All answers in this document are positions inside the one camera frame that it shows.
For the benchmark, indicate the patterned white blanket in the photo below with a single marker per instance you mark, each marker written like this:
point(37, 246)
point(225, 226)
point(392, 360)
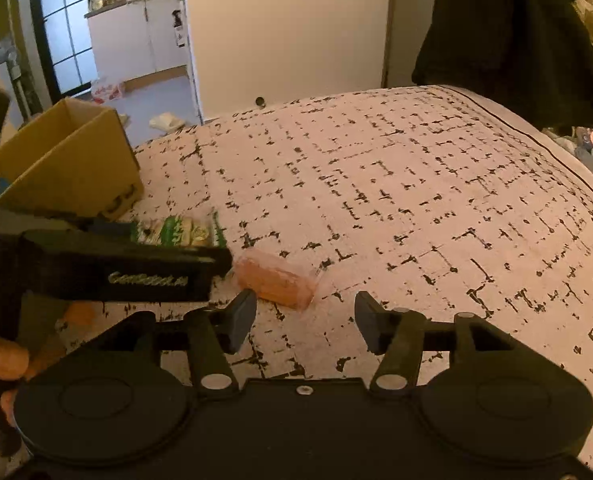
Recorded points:
point(401, 185)

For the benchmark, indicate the dark framed glass door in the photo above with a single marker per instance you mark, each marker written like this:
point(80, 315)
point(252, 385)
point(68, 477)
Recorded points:
point(61, 25)

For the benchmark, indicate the white crumpled bag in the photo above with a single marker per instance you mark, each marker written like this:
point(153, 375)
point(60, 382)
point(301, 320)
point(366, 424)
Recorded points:
point(166, 121)

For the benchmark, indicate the orange snack packet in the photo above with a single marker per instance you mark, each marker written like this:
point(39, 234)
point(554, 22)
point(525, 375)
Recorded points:
point(276, 277)

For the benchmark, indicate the white kitchen cabinet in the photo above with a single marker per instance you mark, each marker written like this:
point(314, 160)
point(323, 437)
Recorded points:
point(136, 35)

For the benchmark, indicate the red and white bag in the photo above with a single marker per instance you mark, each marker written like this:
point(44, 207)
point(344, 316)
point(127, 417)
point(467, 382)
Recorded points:
point(107, 91)

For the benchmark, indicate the black hanging garment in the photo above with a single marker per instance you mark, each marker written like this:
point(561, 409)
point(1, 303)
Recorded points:
point(506, 35)

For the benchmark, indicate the green and cream snack packet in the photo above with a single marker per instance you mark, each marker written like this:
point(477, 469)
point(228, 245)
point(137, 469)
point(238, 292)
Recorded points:
point(181, 231)

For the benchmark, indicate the brown cardboard box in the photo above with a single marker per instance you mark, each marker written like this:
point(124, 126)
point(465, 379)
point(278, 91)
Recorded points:
point(76, 170)

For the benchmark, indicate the grey pipe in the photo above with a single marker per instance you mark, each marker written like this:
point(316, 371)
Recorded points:
point(16, 75)

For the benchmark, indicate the person's left hand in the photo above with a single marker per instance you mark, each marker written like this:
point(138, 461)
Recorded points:
point(4, 357)

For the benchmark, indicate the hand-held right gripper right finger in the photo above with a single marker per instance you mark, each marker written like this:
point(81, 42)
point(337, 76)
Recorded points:
point(371, 324)

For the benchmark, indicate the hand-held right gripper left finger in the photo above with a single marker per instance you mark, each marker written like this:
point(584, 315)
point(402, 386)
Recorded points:
point(241, 321)

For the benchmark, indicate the spray bottle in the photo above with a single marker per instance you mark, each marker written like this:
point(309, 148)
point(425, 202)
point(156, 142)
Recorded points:
point(179, 27)

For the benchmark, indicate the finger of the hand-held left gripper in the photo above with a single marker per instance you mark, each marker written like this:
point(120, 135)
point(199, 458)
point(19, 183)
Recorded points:
point(126, 254)
point(107, 228)

